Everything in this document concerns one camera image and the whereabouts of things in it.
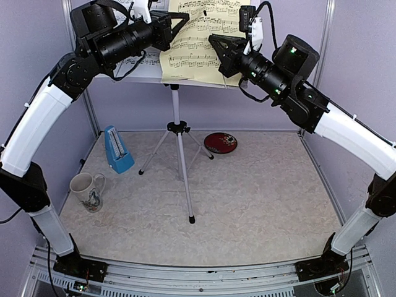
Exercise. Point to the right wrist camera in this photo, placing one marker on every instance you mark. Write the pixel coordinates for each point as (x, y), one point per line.
(251, 24)

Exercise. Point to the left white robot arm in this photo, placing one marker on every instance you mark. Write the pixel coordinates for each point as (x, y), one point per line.
(106, 33)

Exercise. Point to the silver tripod stand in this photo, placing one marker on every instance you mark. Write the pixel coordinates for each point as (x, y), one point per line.
(178, 128)

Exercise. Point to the front aluminium rail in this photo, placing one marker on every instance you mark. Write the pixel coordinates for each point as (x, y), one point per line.
(133, 279)

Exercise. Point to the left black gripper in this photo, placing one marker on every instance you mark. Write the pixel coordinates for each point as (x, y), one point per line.
(164, 33)

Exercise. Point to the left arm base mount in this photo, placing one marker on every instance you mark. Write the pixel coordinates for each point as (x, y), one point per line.
(91, 270)

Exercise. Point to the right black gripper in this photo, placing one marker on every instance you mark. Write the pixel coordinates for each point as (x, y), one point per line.
(228, 56)

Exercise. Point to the yellowed sheet music page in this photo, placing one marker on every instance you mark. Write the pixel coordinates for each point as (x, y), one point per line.
(191, 56)

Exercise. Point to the red floral plate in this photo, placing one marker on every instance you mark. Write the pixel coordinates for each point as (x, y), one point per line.
(220, 143)

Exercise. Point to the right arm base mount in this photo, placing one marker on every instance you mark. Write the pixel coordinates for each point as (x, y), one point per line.
(318, 268)

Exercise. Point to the white perforated music stand desk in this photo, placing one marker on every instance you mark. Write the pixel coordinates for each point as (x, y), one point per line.
(149, 70)

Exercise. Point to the cream dragon mug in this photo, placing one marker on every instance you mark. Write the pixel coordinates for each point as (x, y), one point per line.
(88, 189)

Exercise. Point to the blue metronome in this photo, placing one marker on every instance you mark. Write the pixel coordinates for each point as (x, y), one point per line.
(118, 156)

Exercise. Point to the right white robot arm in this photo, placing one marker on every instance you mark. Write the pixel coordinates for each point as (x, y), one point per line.
(284, 79)

